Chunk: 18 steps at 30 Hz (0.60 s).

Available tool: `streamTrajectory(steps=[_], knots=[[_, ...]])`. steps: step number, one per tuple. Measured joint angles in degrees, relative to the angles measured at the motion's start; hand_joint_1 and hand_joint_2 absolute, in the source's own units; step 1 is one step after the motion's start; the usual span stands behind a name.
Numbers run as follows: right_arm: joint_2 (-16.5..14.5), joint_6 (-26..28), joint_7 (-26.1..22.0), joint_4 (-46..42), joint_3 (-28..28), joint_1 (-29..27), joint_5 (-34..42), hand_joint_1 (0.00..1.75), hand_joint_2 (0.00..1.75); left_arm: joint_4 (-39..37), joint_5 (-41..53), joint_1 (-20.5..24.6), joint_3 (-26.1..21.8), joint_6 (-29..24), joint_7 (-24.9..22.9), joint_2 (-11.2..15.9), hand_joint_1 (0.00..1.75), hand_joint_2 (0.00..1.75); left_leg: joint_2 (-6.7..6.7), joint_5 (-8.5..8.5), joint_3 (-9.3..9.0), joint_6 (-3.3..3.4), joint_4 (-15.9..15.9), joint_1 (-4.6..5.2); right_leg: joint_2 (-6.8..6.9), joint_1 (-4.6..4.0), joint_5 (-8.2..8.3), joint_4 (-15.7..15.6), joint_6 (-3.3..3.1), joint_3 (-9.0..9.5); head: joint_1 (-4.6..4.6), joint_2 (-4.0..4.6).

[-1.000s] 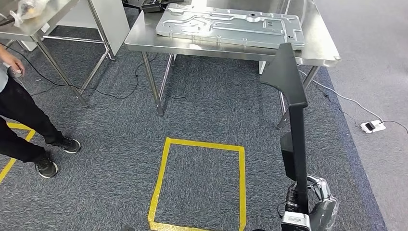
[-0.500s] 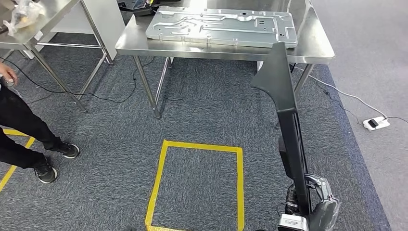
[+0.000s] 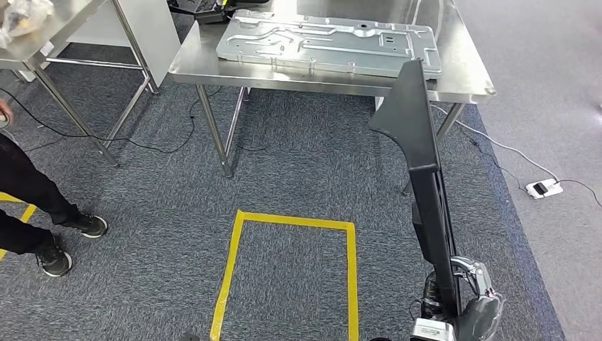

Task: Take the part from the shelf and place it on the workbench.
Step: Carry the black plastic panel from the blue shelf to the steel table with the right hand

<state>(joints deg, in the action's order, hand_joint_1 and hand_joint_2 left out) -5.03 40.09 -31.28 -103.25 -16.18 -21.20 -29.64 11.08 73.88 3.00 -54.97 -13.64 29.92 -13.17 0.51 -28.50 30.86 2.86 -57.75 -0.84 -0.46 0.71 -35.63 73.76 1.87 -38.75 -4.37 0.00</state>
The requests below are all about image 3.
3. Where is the white power cable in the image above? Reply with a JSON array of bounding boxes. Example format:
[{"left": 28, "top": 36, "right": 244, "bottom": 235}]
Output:
[{"left": 430, "top": 104, "right": 561, "bottom": 182}]

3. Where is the black plastic panel part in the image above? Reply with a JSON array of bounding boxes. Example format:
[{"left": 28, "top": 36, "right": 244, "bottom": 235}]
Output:
[{"left": 368, "top": 58, "right": 463, "bottom": 317}]

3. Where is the stamped metal plate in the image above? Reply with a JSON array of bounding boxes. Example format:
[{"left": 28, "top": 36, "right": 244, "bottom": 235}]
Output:
[{"left": 216, "top": 8, "right": 443, "bottom": 80}]

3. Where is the white power strip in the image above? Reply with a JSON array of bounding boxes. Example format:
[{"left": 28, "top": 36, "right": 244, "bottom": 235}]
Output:
[{"left": 525, "top": 178, "right": 564, "bottom": 200}]

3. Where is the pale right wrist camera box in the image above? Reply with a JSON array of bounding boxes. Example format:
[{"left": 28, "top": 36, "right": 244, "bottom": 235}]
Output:
[{"left": 410, "top": 318, "right": 456, "bottom": 341}]

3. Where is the clear plastic bag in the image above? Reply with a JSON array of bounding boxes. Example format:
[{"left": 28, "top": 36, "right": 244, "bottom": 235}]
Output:
[{"left": 0, "top": 0, "right": 55, "bottom": 49}]

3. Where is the person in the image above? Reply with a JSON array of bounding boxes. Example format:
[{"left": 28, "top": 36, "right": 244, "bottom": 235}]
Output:
[{"left": 0, "top": 99, "right": 109, "bottom": 278}]

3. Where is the black floor cable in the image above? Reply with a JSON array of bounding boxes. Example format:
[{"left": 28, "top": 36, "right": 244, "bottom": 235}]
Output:
[
  {"left": 554, "top": 178, "right": 602, "bottom": 208},
  {"left": 0, "top": 87, "right": 199, "bottom": 156}
]

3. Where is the stainless steel workbench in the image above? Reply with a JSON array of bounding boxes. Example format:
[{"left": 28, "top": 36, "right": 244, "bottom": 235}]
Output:
[{"left": 168, "top": 0, "right": 497, "bottom": 196}]

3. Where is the white cabinet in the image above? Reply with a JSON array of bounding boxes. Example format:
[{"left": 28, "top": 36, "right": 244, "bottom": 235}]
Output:
[{"left": 65, "top": 0, "right": 182, "bottom": 90}]

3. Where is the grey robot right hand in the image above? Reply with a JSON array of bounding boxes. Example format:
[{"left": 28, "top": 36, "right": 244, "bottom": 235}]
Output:
[{"left": 449, "top": 256, "right": 505, "bottom": 341}]

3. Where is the person's hand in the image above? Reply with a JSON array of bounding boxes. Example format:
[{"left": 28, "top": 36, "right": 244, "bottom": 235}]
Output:
[{"left": 0, "top": 99, "right": 14, "bottom": 130}]

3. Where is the yellow floor tape square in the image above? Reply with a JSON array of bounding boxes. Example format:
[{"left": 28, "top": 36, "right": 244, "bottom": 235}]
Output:
[{"left": 209, "top": 209, "right": 361, "bottom": 341}]

